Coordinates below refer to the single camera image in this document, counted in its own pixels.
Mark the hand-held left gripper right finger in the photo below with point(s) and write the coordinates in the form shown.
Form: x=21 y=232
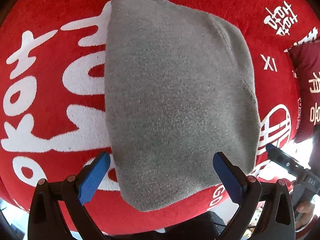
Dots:
x=226 y=177

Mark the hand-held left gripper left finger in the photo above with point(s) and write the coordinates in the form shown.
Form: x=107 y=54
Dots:
x=95 y=176

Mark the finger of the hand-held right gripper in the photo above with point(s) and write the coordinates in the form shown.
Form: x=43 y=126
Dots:
x=285 y=162

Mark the grey towel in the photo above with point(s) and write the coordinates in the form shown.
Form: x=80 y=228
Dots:
x=175 y=92

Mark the person's right forearm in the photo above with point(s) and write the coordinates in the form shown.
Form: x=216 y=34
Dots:
x=311 y=223

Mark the person's right hand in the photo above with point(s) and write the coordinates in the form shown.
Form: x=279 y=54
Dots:
x=305 y=211

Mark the dark cloth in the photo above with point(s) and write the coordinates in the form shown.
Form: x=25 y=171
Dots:
x=195 y=226

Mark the dark red printed pillow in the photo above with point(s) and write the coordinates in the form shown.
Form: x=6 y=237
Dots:
x=307 y=85

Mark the red printed blanket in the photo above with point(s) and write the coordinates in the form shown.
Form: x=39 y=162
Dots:
x=50 y=55

